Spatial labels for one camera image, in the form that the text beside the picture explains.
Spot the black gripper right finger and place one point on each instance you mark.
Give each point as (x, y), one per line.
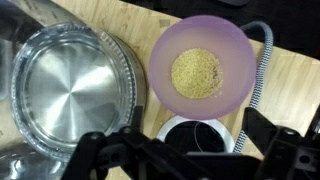
(290, 156)

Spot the pink plastic cup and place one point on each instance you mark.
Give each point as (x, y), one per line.
(203, 33)

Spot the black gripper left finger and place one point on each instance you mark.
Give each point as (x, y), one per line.
(133, 156)

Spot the yellow grains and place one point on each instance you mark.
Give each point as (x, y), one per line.
(196, 73)

